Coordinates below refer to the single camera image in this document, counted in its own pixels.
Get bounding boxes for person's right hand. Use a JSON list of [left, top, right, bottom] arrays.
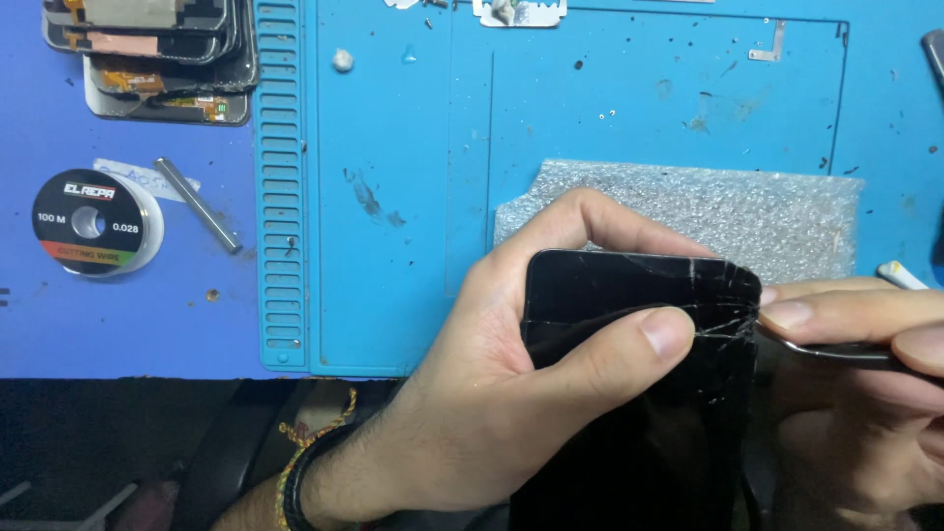
[[758, 276, 944, 528]]

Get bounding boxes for person's left hand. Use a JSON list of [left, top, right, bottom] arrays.
[[304, 186, 720, 528]]

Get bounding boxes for metal tweezers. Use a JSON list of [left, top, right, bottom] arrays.
[[752, 321, 944, 384]]

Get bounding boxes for cracked black phone screen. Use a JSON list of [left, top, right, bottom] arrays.
[[507, 248, 764, 531]]

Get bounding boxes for yellow braided wrist thread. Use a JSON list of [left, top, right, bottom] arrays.
[[275, 388, 358, 531]]

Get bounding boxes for bubble wrap sheet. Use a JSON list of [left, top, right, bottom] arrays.
[[493, 158, 865, 286]]

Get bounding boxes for blue silicone repair mat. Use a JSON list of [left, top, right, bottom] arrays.
[[253, 0, 944, 377]]

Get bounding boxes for grey metal rod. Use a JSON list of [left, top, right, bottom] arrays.
[[153, 157, 243, 255]]

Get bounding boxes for razor blade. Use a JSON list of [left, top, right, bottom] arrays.
[[472, 0, 568, 29]]

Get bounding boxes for white paper label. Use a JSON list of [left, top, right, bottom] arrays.
[[93, 158, 202, 204]]

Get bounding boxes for stack of phone screens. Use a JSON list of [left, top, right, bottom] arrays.
[[40, 0, 261, 127]]

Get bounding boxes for black wrist bracelet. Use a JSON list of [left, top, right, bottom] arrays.
[[282, 422, 362, 531]]

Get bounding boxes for grey tool handle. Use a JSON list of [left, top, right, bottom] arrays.
[[920, 28, 944, 93]]

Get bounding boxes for small metal bracket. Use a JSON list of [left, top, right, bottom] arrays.
[[748, 19, 787, 63]]

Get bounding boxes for cutting wire spool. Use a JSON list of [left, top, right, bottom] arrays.
[[31, 168, 165, 279]]

